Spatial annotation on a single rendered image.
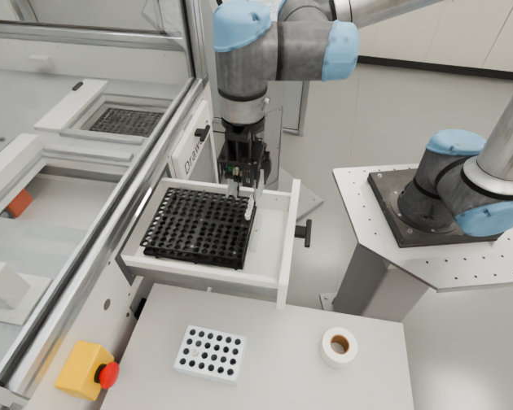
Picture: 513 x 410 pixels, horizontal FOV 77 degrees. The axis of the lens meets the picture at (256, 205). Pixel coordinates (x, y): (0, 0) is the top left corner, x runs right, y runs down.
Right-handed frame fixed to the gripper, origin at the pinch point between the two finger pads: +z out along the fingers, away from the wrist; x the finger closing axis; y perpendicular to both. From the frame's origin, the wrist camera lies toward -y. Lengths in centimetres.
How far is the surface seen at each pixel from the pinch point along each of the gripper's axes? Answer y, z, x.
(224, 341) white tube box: 24.8, 17.9, 0.3
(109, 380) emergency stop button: 37.0, 9.3, -15.2
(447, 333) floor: -23, 96, 87
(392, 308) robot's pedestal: -11, 60, 50
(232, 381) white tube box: 31.6, 18.1, 3.5
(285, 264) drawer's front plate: 13.2, 4.7, 10.2
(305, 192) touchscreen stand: -97, 94, 17
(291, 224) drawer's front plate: 3.0, 4.7, 10.2
